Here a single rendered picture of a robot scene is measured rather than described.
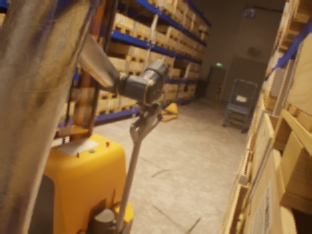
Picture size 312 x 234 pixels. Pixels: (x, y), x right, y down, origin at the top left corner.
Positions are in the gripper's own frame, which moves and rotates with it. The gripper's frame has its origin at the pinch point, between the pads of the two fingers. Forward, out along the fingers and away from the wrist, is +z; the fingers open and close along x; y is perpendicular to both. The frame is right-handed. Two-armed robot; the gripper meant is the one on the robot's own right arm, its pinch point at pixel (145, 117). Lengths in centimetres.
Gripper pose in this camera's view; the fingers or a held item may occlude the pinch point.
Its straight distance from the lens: 142.5
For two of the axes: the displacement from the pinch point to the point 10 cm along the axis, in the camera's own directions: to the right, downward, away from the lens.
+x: 7.8, 5.5, -3.2
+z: -1.8, 6.7, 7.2
